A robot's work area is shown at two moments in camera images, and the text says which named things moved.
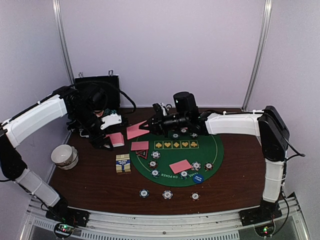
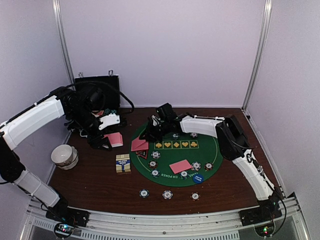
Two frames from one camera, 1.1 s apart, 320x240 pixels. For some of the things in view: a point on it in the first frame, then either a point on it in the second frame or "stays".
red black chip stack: (195, 196) stays
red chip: (152, 164) stays
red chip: (208, 166) stays
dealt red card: (134, 131) -> (136, 142)
